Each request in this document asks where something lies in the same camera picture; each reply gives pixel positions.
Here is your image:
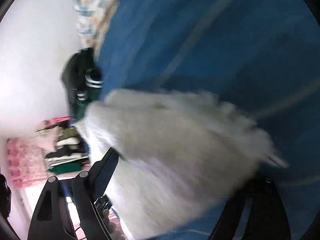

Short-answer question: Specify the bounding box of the cream tweed jacket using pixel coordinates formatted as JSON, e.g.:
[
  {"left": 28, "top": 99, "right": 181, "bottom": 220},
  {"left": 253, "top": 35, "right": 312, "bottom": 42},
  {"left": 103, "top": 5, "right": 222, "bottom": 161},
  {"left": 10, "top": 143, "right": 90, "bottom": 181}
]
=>
[{"left": 75, "top": 89, "right": 286, "bottom": 239}]

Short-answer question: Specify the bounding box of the clothes rack with garments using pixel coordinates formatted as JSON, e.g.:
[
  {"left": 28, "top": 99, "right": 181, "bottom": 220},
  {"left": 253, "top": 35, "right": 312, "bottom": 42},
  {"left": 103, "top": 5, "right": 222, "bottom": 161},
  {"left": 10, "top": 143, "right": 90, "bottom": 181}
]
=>
[{"left": 35, "top": 118, "right": 90, "bottom": 175}]

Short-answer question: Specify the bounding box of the pink clothes hanger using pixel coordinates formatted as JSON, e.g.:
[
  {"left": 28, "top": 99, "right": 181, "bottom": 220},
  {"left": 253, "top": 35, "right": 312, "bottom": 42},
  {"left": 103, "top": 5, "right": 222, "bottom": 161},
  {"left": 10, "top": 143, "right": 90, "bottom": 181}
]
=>
[{"left": 48, "top": 116, "right": 70, "bottom": 125}]

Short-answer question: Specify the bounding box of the pink floral curtain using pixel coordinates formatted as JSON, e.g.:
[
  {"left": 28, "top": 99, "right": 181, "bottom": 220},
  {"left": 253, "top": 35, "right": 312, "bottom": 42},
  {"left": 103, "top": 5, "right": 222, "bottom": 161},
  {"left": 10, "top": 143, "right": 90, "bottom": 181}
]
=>
[{"left": 6, "top": 138, "right": 49, "bottom": 189}]

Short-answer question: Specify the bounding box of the dark green striped-cuff garment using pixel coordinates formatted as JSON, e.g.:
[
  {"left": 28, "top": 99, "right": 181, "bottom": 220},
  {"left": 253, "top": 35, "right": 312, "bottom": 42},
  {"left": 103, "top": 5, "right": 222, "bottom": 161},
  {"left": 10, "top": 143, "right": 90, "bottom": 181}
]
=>
[{"left": 74, "top": 68, "right": 103, "bottom": 121}]

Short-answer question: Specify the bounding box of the black folded garment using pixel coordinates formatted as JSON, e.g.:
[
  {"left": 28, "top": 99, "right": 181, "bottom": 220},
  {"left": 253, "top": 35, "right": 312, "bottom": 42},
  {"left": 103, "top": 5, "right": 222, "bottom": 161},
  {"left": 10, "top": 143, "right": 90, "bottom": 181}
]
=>
[{"left": 61, "top": 48, "right": 94, "bottom": 123}]

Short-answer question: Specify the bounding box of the plaid checkered bed cover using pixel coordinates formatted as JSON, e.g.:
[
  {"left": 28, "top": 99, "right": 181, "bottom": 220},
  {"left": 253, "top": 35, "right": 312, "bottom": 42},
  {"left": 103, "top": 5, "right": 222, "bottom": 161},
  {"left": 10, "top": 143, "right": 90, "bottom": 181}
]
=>
[{"left": 74, "top": 0, "right": 119, "bottom": 56}]

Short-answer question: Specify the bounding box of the blue striped bed sheet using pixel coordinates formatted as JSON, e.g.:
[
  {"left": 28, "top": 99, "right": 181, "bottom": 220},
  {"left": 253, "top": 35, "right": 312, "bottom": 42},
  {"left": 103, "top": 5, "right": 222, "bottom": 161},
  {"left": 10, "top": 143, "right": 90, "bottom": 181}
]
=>
[{"left": 98, "top": 0, "right": 319, "bottom": 239}]

